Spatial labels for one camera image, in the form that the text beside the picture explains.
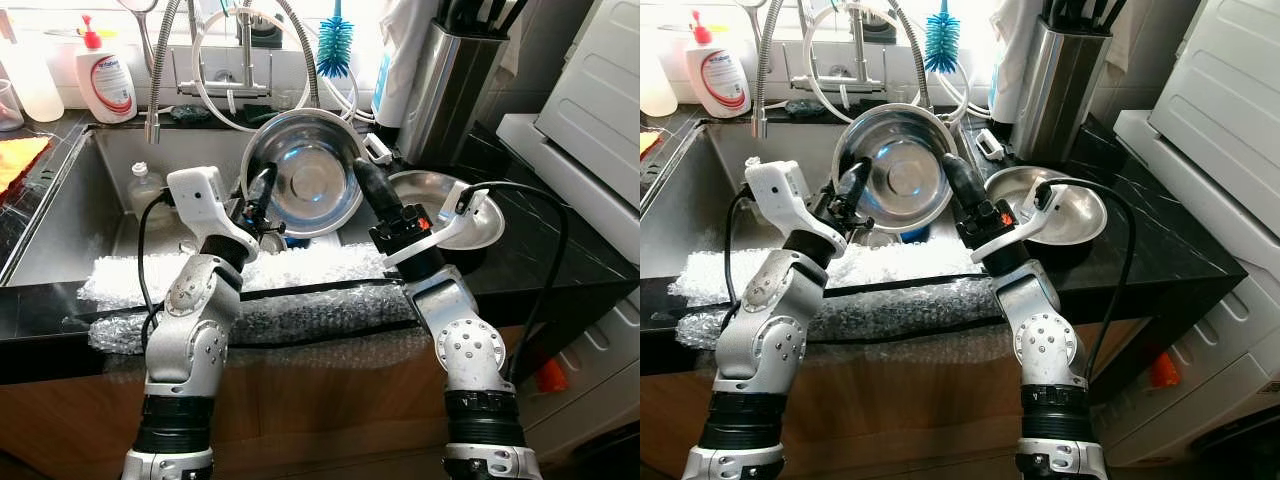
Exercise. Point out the small white clip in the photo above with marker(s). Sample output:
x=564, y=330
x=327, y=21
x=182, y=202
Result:
x=990, y=145
x=378, y=150

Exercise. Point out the steel knife holder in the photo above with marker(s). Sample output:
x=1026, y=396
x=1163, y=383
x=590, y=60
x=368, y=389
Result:
x=450, y=90
x=1055, y=90

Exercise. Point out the white blue plastic bag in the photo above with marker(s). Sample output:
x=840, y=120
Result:
x=395, y=70
x=1005, y=65

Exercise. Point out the dark green scouring pad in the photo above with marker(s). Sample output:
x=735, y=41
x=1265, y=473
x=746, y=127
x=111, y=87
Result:
x=190, y=115
x=805, y=108
x=257, y=114

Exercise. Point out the blue bottle brush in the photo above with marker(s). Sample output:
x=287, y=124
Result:
x=941, y=42
x=335, y=45

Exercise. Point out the steel tap fixture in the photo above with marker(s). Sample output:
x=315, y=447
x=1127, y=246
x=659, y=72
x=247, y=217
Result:
x=245, y=50
x=858, y=45

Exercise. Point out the stainless steel sink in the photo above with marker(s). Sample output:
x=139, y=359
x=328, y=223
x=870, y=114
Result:
x=100, y=190
x=700, y=190

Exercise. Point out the wooden cabinet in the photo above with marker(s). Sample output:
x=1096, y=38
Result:
x=900, y=420
x=330, y=420

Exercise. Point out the clear plastic bottle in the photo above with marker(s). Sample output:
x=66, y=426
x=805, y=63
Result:
x=145, y=190

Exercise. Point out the clear glass cup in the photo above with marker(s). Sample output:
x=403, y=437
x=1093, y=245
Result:
x=10, y=110

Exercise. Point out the white red soap bottle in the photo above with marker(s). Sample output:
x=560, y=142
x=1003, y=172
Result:
x=718, y=80
x=108, y=85

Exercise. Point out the white kitchen appliance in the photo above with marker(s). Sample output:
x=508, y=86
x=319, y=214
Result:
x=600, y=90
x=1230, y=90

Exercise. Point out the shallow steel plate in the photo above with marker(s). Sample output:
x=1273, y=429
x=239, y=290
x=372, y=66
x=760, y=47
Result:
x=430, y=185
x=1085, y=215

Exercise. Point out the translucent white bottle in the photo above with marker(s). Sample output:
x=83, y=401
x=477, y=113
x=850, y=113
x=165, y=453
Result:
x=40, y=85
x=658, y=90

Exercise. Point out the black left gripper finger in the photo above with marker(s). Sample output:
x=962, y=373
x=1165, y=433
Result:
x=266, y=190
x=858, y=185

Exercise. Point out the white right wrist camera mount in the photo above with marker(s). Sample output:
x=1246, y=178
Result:
x=1030, y=220
x=450, y=225

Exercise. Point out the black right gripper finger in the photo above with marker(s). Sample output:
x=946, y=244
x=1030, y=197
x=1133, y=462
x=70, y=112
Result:
x=962, y=180
x=375, y=185

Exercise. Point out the small orange object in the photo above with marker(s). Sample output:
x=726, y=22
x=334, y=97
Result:
x=551, y=376
x=1165, y=371

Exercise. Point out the blue plastic bowl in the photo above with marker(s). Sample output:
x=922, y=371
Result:
x=917, y=235
x=297, y=242

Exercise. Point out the steel ladle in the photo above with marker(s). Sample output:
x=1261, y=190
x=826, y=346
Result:
x=752, y=4
x=138, y=4

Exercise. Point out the clear bubble wrap sheet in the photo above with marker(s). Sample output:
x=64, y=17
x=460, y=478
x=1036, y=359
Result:
x=320, y=270
x=900, y=265

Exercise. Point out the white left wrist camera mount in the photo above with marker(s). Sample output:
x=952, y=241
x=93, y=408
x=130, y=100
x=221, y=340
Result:
x=785, y=190
x=200, y=195

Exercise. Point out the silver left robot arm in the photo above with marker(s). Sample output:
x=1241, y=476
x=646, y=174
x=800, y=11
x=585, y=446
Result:
x=185, y=350
x=765, y=350

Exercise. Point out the deep steel bowl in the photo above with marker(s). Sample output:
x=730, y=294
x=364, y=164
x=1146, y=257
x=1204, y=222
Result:
x=905, y=170
x=310, y=175

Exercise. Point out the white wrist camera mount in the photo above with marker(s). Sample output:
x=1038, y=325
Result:
x=785, y=190
x=450, y=225
x=1030, y=220
x=200, y=195

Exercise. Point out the yellow cloth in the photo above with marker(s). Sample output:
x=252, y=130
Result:
x=650, y=143
x=20, y=160

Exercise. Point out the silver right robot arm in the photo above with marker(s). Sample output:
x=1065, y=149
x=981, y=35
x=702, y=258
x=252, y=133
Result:
x=470, y=350
x=1045, y=350

